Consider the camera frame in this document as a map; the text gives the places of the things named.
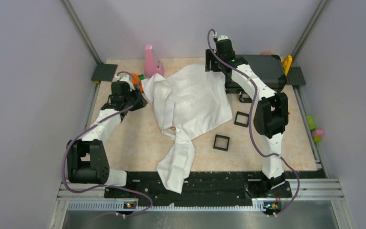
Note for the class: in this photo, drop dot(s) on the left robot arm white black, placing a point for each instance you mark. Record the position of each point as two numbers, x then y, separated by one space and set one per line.
86 158

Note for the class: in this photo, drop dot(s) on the grey baseplate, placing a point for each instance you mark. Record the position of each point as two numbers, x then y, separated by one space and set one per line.
104 72
295 77

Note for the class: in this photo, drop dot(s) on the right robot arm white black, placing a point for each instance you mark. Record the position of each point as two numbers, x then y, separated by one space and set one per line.
268 115

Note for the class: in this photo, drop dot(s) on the black hard case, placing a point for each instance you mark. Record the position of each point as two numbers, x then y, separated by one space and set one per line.
267 67

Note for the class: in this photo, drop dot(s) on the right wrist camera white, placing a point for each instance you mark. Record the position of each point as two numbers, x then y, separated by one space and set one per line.
222 39

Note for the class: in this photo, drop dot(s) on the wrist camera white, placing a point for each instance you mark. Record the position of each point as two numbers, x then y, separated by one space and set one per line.
124 77
222 39

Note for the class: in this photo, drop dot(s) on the green pink toy blocks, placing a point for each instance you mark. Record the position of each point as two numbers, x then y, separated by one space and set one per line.
317 134

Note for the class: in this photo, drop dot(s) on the black square frame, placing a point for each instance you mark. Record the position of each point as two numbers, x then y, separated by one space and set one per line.
221 142
241 119

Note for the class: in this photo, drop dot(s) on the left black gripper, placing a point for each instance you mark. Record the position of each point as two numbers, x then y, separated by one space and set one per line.
141 102

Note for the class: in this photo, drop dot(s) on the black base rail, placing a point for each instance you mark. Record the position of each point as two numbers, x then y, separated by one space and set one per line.
208 189

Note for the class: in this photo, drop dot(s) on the yellow toy bracket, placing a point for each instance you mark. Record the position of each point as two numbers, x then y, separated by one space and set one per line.
286 64

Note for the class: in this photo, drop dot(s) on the black square frame far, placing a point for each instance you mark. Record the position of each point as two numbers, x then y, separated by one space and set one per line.
241 119

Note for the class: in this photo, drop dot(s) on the right grey baseplate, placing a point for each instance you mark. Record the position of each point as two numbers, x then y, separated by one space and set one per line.
295 77

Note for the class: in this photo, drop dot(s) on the black square frame near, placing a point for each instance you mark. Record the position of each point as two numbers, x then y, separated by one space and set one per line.
221 142

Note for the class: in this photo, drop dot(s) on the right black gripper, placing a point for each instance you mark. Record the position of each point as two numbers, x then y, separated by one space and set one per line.
209 57

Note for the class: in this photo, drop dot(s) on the white garment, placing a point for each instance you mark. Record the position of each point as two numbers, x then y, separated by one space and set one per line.
195 102

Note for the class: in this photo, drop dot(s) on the orange tape dispenser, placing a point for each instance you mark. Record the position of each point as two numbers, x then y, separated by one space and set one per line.
136 80

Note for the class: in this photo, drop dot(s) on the left grey baseplate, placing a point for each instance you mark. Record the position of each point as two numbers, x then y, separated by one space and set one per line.
104 72

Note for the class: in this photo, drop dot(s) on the pink wedge stand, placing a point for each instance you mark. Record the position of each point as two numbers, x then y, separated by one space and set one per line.
152 64

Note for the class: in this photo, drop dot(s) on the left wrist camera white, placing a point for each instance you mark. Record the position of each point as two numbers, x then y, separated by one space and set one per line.
124 77

